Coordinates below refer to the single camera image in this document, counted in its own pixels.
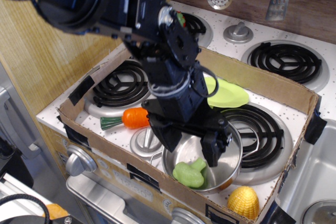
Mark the silver stovetop knob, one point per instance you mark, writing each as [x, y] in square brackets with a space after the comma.
[238, 34]
[145, 144]

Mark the orange object bottom left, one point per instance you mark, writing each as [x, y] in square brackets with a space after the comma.
[56, 211]

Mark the silver oven knob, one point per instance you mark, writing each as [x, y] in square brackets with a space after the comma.
[79, 161]
[182, 216]

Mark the silver stovetop knob back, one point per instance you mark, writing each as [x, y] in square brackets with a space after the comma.
[238, 34]

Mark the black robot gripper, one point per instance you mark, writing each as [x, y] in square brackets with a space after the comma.
[180, 105]

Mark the silver oven door handle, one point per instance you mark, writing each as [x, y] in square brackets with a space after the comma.
[105, 203]

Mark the silver stovetop knob front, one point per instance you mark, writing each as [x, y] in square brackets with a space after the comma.
[145, 144]

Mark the light green toy plate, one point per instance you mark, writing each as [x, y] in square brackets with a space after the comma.
[228, 95]

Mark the silver oven front knob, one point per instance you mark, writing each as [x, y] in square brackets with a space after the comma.
[79, 161]

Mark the front left black burner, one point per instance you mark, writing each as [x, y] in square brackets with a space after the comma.
[126, 85]

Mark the yellow toy corn cob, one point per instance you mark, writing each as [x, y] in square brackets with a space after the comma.
[244, 201]

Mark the back left black burner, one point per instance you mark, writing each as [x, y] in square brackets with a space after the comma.
[194, 25]

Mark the stainless steel pan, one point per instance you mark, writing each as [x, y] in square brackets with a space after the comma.
[216, 178]

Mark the hanging metal grater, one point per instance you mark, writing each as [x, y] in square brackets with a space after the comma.
[276, 10]

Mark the green toy broccoli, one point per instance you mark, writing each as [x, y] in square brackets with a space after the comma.
[190, 175]

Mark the orange toy carrot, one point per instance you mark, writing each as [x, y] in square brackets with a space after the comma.
[133, 118]

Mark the brown cardboard fence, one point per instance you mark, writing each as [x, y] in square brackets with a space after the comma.
[279, 90]

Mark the stainless steel sink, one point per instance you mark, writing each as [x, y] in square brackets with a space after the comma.
[308, 193]

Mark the front right black burner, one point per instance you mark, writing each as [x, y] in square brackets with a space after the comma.
[263, 132]

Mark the black burner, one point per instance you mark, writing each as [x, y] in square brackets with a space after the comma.
[263, 132]
[288, 60]
[126, 85]
[194, 25]

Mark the red toy strawberry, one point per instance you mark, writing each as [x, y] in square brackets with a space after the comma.
[181, 19]

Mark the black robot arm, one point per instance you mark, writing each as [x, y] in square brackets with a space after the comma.
[167, 51]

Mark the back right black burner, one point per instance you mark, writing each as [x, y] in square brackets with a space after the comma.
[288, 60]

